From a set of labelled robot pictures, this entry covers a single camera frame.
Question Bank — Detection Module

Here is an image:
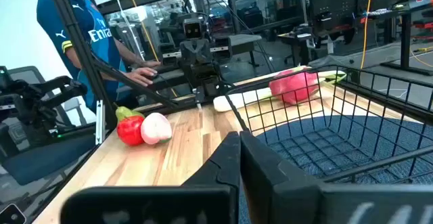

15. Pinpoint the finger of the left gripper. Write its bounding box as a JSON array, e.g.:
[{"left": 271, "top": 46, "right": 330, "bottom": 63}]
[
  {"left": 211, "top": 36, "right": 234, "bottom": 65},
  {"left": 158, "top": 44, "right": 181, "bottom": 68}
]

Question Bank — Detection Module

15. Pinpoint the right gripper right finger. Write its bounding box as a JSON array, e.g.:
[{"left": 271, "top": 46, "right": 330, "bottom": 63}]
[{"left": 240, "top": 131, "right": 433, "bottom": 224}]

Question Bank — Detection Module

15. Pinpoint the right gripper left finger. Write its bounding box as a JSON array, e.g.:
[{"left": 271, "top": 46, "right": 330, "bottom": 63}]
[{"left": 60, "top": 131, "right": 242, "bottom": 224}]

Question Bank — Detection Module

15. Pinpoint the white green leek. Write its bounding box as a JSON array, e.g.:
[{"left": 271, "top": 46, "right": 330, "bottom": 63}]
[{"left": 212, "top": 70, "right": 348, "bottom": 113}]

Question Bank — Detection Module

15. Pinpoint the pink white peach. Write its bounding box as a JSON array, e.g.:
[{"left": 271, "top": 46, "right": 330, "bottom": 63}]
[{"left": 140, "top": 112, "right": 173, "bottom": 146}]

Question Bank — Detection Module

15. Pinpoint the pink dragon fruit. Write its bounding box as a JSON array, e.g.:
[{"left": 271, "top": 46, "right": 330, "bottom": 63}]
[{"left": 269, "top": 65, "right": 321, "bottom": 106}]

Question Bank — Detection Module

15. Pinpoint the person's hand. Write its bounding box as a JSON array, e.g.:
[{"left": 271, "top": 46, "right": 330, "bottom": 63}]
[
  {"left": 127, "top": 67, "right": 159, "bottom": 88},
  {"left": 137, "top": 60, "right": 162, "bottom": 69}
]

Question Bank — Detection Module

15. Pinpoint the black side desk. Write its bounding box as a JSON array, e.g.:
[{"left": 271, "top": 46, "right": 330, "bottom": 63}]
[{"left": 277, "top": 24, "right": 317, "bottom": 66}]

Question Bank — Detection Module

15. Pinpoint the person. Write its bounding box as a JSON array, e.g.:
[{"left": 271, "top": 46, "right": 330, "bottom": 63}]
[{"left": 36, "top": 0, "right": 162, "bottom": 113}]

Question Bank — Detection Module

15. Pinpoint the red apple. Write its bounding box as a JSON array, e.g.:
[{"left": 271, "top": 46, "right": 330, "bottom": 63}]
[{"left": 116, "top": 114, "right": 145, "bottom": 147}]

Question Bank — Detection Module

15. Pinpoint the black equipment rack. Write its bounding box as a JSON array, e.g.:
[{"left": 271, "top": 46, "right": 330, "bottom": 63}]
[{"left": 307, "top": 0, "right": 361, "bottom": 45}]

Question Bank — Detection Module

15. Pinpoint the grey office chair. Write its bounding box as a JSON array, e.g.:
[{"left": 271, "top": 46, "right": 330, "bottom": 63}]
[{"left": 6, "top": 65, "right": 89, "bottom": 127}]

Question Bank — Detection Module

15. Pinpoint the black standing desk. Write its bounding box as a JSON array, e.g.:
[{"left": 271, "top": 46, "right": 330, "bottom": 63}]
[{"left": 360, "top": 0, "right": 433, "bottom": 76}]

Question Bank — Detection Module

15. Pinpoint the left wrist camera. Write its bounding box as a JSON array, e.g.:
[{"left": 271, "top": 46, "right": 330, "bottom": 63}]
[{"left": 182, "top": 17, "right": 204, "bottom": 39}]

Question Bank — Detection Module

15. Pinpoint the yellow cable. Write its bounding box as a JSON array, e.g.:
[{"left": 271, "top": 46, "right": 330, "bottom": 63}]
[
  {"left": 360, "top": 0, "right": 373, "bottom": 70},
  {"left": 124, "top": 0, "right": 160, "bottom": 62}
]

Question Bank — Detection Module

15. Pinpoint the black wire basket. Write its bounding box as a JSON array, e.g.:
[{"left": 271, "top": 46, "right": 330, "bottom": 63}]
[{"left": 225, "top": 64, "right": 433, "bottom": 184}]

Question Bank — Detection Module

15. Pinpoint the silver aluminium bracket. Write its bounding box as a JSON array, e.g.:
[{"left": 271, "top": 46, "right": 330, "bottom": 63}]
[{"left": 95, "top": 99, "right": 105, "bottom": 146}]

